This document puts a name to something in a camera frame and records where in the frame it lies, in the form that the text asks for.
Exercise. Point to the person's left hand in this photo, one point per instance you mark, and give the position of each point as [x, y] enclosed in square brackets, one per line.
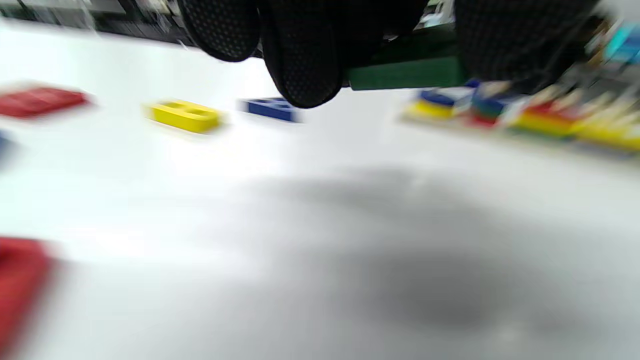
[300, 50]

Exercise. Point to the blue triangle block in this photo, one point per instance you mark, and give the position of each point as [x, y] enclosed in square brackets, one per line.
[270, 110]

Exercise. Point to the green square block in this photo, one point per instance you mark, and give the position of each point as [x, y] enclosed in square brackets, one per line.
[405, 75]

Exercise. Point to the yellow rectangle block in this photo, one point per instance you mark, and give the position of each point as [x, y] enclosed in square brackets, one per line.
[185, 117]

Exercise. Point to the red rectangle block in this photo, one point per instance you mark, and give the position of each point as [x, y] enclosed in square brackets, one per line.
[481, 121]

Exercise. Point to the wooden post board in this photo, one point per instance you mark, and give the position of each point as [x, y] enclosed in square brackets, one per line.
[500, 131]

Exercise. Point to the red triangle block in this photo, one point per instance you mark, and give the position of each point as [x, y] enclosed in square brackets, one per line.
[547, 109]

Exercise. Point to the red square block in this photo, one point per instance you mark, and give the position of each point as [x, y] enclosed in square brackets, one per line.
[40, 101]

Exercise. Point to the yellow square block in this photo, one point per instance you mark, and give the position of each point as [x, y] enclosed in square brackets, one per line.
[607, 135]

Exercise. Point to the red pentagon block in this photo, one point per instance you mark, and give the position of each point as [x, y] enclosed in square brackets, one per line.
[20, 280]

